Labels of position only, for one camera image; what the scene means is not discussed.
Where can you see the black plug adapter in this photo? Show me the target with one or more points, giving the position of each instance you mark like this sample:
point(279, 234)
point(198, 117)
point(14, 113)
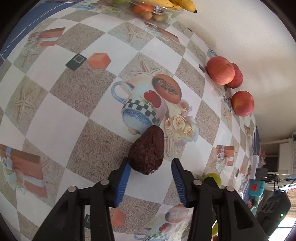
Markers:
point(261, 173)

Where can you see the dark red apple middle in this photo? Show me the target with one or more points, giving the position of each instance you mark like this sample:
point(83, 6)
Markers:
point(238, 78)

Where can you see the clear plastic fruit container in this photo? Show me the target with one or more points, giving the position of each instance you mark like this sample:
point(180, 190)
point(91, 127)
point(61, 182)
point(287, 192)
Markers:
point(149, 10)

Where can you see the yellow banana bunch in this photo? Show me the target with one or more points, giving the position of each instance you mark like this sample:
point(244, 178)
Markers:
point(188, 5)

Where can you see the large green jujube fruit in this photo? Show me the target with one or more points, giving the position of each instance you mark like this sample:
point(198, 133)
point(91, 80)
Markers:
point(215, 176)

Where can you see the small green jujube fruit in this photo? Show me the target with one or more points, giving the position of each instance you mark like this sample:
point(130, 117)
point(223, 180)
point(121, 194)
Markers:
point(214, 229)

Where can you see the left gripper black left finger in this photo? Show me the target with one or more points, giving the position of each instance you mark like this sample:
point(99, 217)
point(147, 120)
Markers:
point(66, 220)

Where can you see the black device on right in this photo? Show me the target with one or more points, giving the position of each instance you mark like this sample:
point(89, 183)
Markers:
point(273, 212)

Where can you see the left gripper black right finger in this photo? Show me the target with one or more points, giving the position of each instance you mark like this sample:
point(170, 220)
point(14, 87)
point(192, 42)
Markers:
point(209, 203)

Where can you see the white power strip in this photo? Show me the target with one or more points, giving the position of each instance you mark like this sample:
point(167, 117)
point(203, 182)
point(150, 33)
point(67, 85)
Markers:
point(254, 166)

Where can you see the pale pink apple left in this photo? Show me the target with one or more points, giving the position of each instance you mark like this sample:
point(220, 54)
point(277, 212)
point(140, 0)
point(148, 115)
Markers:
point(220, 70)

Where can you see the teal toy box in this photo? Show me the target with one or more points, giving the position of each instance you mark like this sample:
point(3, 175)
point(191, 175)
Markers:
point(256, 188)

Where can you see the dark dried date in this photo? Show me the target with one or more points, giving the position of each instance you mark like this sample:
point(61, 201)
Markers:
point(147, 152)

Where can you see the red apple right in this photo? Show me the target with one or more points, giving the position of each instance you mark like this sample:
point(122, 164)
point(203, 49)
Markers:
point(242, 103)

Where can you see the white shelf furniture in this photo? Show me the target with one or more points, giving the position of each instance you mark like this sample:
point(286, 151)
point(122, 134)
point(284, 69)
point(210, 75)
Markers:
point(286, 154)

